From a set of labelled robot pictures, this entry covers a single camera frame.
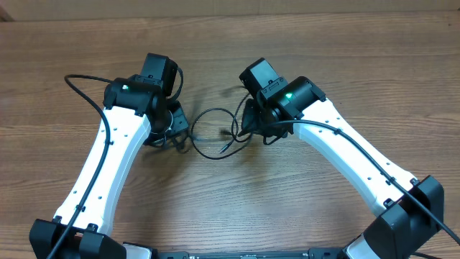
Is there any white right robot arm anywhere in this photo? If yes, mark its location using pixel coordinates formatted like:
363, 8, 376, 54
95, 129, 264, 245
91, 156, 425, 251
239, 58, 444, 258

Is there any black USB-A cable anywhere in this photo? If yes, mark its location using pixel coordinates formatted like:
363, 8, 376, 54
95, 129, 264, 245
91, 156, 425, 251
189, 91, 252, 160

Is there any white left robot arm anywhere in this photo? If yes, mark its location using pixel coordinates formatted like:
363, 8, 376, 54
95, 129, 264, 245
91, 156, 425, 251
29, 53, 189, 258

